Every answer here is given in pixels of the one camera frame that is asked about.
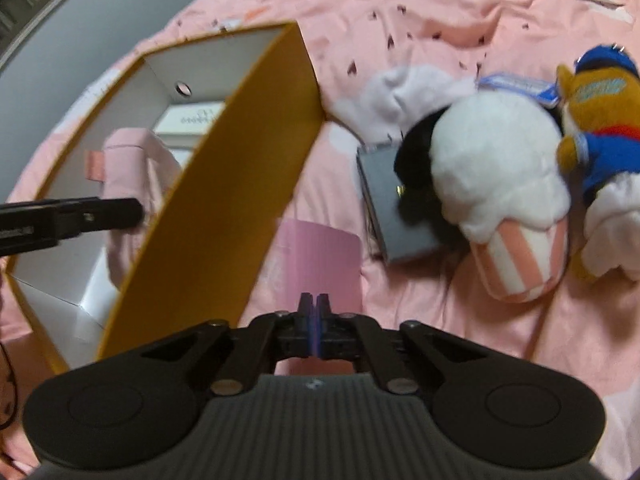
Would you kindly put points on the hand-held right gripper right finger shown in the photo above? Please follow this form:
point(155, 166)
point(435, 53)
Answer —
point(323, 325)

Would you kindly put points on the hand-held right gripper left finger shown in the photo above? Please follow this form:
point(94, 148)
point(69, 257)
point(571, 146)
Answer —
point(309, 325)

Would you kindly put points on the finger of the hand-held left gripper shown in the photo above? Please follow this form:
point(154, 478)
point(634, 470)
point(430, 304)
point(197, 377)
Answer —
point(107, 214)

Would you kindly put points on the pink cloth pouch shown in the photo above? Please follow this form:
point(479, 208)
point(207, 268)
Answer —
point(132, 165)

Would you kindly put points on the yellow cardboard box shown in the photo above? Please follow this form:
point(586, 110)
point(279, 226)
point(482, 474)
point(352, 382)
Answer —
point(220, 185)

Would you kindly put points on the pink card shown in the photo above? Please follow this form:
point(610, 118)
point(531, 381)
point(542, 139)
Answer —
point(320, 255)

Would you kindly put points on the white cardboard box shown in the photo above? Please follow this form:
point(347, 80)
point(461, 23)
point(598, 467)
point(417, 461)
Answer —
point(57, 310)

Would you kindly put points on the white paper slip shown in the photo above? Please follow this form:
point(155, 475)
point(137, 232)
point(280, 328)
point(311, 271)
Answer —
point(187, 119)

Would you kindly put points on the grey case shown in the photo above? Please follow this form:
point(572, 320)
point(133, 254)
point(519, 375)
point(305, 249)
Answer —
point(385, 200)

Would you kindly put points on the white popcorn plush toy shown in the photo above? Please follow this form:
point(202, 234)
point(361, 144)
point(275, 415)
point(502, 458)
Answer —
point(492, 160)

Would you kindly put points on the blue and white hang tag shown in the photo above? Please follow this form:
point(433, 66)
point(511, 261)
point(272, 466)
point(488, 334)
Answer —
point(520, 85)

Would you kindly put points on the pink cloud printed blanket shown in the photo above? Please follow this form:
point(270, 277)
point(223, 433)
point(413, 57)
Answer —
point(430, 15)

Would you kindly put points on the orange plush with blue cap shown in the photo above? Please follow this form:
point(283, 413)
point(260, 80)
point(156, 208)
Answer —
point(610, 155)

